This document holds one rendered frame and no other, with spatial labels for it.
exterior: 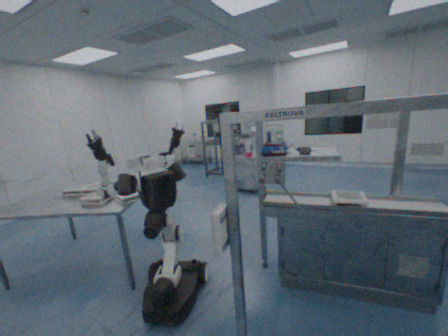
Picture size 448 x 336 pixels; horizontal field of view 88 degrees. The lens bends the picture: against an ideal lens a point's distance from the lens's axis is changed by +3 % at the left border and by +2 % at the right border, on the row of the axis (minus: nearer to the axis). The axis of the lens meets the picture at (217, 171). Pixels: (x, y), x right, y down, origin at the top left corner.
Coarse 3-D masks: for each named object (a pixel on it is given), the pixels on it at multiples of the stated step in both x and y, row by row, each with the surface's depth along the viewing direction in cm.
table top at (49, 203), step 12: (48, 192) 296; (60, 192) 291; (12, 204) 260; (24, 204) 257; (36, 204) 253; (48, 204) 249; (60, 204) 246; (72, 204) 243; (108, 204) 233; (120, 204) 230; (132, 204) 236; (0, 216) 227; (12, 216) 225; (24, 216) 223; (36, 216) 222; (48, 216) 221; (60, 216) 219; (72, 216) 218; (84, 216) 217
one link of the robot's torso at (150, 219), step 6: (162, 210) 187; (150, 216) 181; (156, 216) 181; (162, 216) 184; (144, 222) 179; (150, 222) 179; (156, 222) 178; (162, 222) 183; (144, 228) 175; (150, 228) 174; (156, 228) 175; (144, 234) 176; (150, 234) 175; (156, 234) 175
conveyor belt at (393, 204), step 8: (264, 200) 213; (272, 200) 210; (280, 200) 209; (288, 200) 207; (296, 200) 206; (304, 200) 204; (312, 200) 203; (320, 200) 201; (328, 200) 200; (368, 200) 193; (376, 200) 192; (384, 200) 190; (392, 200) 189; (312, 208) 189; (320, 208) 186; (392, 208) 176; (400, 208) 175; (408, 208) 174; (416, 208) 173; (424, 208) 172; (432, 208) 171; (440, 208) 170; (440, 216) 160
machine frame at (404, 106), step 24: (432, 96) 91; (240, 120) 120; (264, 120) 116; (408, 120) 174; (264, 216) 234; (240, 240) 143; (264, 240) 241; (240, 264) 144; (264, 264) 249; (240, 288) 148; (240, 312) 153
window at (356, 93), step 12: (312, 96) 626; (324, 96) 612; (336, 96) 598; (348, 96) 585; (360, 96) 572; (312, 120) 641; (324, 120) 626; (336, 120) 612; (348, 120) 598; (360, 120) 585; (312, 132) 649; (324, 132) 633; (336, 132) 619; (348, 132) 604; (360, 132) 591
